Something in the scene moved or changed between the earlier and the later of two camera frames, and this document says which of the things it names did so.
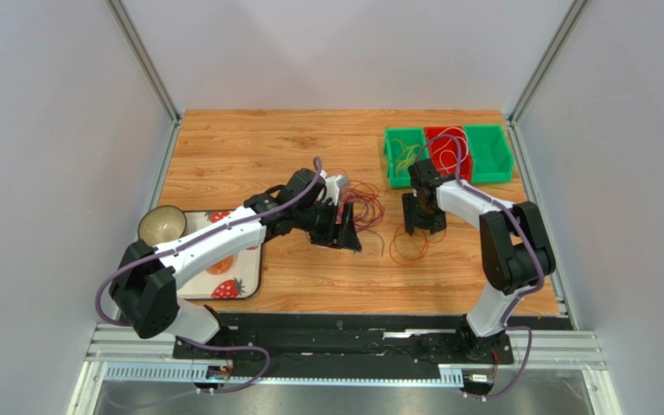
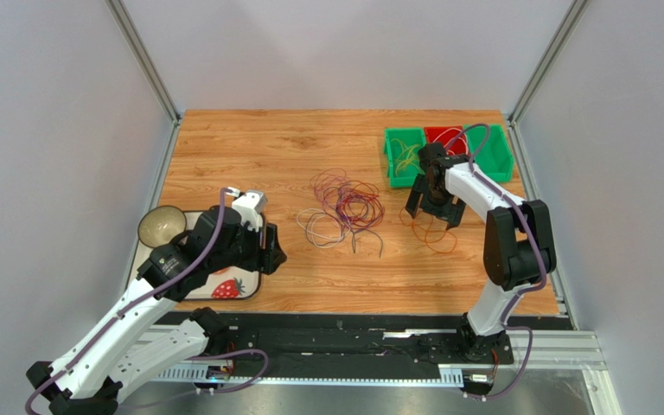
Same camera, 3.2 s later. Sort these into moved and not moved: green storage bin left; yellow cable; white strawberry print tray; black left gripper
Moved: black left gripper
Not moved: green storage bin left; yellow cable; white strawberry print tray
